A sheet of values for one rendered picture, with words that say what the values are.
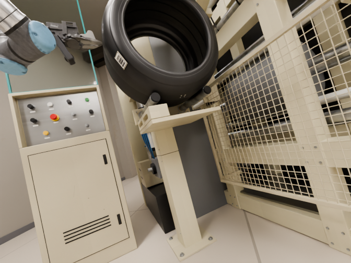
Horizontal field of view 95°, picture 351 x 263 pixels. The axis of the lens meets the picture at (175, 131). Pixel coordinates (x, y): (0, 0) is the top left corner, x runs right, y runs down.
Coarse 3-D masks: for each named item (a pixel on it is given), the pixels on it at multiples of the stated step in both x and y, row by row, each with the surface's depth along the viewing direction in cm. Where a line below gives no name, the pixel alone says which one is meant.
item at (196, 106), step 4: (212, 76) 122; (212, 80) 121; (208, 84) 120; (216, 84) 122; (212, 88) 120; (216, 88) 122; (216, 92) 121; (212, 96) 119; (204, 100) 116; (208, 100) 117; (212, 100) 119; (216, 100) 120; (196, 104) 127; (200, 104) 123; (204, 104) 138; (208, 104) 136; (192, 108) 134; (196, 108) 135; (200, 108) 136
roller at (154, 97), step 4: (152, 96) 71; (156, 96) 72; (148, 100) 75; (152, 100) 71; (156, 100) 71; (148, 104) 78; (152, 104) 75; (144, 108) 86; (144, 112) 90; (140, 116) 102
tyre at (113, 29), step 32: (128, 0) 69; (160, 0) 89; (192, 0) 82; (128, 32) 98; (160, 32) 106; (192, 32) 101; (128, 64) 67; (192, 64) 110; (128, 96) 88; (160, 96) 76
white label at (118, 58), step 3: (117, 54) 66; (120, 54) 65; (114, 57) 67; (117, 57) 66; (120, 57) 66; (117, 60) 67; (120, 60) 66; (123, 60) 65; (120, 63) 67; (123, 63) 66; (126, 63) 65; (123, 66) 67
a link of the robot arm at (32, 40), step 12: (0, 0) 46; (0, 12) 47; (12, 12) 49; (0, 24) 48; (12, 24) 49; (24, 24) 51; (36, 24) 53; (12, 36) 51; (24, 36) 52; (36, 36) 52; (48, 36) 56; (12, 48) 55; (24, 48) 54; (36, 48) 55; (48, 48) 56; (24, 60) 58; (36, 60) 61
